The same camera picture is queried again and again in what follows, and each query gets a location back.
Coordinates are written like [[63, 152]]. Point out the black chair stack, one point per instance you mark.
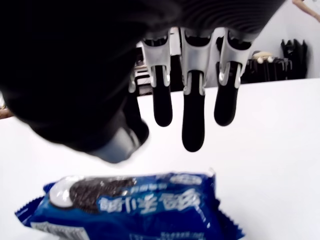
[[275, 67]]

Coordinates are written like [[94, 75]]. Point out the blue Oreo cookie package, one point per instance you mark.
[[137, 207]]

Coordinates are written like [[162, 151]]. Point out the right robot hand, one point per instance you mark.
[[75, 62]]

